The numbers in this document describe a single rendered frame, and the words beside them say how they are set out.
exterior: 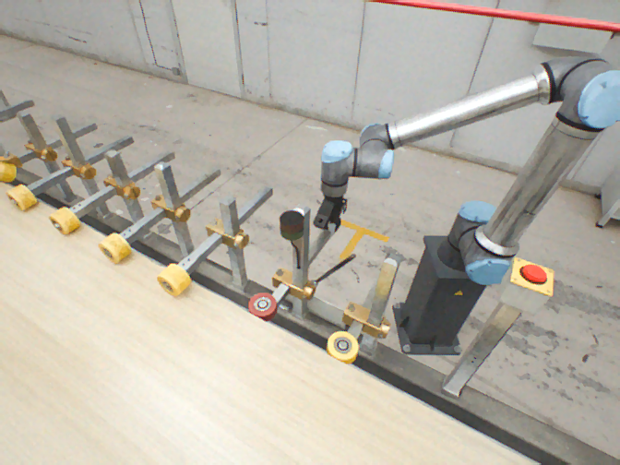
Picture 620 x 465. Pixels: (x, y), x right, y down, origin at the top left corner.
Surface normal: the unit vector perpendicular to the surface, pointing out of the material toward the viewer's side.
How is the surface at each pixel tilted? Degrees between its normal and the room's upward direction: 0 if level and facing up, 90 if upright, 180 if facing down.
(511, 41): 90
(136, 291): 0
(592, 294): 0
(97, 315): 0
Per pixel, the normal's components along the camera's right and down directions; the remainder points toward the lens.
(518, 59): -0.51, 0.59
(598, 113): -0.11, 0.58
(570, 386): 0.01, -0.72
